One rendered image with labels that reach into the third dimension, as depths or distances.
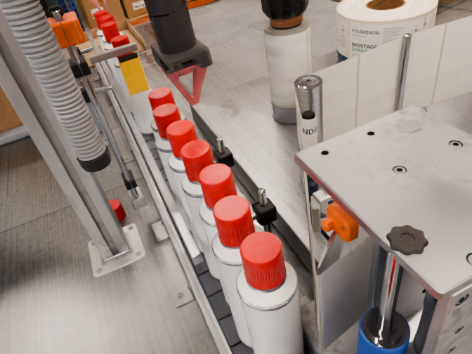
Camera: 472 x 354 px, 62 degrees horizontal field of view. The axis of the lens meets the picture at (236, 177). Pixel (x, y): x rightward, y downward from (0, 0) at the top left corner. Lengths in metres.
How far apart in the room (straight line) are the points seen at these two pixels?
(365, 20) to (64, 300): 0.74
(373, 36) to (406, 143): 0.59
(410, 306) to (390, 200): 0.19
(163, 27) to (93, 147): 0.23
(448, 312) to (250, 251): 0.14
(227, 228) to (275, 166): 0.38
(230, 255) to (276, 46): 0.47
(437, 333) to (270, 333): 0.15
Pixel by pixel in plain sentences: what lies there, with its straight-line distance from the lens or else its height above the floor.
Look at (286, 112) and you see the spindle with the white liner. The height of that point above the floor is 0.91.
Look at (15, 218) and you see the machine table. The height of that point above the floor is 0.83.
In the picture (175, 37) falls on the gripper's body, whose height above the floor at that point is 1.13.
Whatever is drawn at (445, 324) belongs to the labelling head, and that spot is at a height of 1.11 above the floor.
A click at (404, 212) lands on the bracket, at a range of 0.25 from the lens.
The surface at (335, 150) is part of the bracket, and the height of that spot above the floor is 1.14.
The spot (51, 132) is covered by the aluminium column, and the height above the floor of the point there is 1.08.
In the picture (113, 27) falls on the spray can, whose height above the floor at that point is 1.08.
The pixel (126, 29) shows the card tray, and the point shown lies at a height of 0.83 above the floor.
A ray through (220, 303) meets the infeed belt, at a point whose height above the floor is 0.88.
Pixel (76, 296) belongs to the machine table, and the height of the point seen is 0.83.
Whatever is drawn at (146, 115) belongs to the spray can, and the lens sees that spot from 0.85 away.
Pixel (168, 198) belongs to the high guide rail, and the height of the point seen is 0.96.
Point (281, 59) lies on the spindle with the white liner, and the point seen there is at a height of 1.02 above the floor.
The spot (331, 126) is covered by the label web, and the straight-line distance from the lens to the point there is 0.65.
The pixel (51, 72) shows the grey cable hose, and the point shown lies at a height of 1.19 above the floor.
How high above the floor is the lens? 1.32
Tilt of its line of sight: 39 degrees down
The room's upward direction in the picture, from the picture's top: 12 degrees counter-clockwise
